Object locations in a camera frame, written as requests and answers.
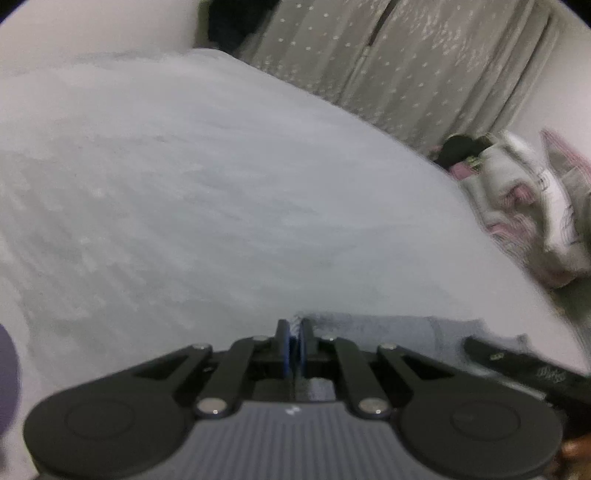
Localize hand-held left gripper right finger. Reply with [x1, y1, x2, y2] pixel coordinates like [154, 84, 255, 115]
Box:
[298, 318, 455, 418]

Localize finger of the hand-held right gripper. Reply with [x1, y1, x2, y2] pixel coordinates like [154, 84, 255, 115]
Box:
[464, 337, 513, 367]

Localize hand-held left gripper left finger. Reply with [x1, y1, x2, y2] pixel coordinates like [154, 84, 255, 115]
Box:
[139, 319, 293, 418]

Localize grey knit sweater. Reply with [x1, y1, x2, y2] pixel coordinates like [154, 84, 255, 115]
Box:
[295, 311, 532, 402]

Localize folded pink white quilt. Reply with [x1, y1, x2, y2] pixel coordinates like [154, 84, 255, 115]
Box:
[450, 131, 591, 289]

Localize white printed pillow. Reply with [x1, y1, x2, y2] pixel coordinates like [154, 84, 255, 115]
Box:
[536, 175, 591, 273]

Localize black bundle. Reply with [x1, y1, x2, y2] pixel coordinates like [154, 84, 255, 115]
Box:
[434, 133, 490, 169]

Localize pink grey pillow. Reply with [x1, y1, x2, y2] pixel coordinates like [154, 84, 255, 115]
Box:
[540, 129, 591, 195]

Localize dark purple object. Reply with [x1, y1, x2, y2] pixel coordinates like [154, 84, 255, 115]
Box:
[0, 323, 21, 435]

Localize grey star-patterned curtain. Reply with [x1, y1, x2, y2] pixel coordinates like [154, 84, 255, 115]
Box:
[238, 0, 393, 121]
[342, 0, 561, 155]

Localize dark hanging garment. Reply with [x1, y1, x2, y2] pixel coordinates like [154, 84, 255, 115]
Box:
[205, 0, 282, 51]

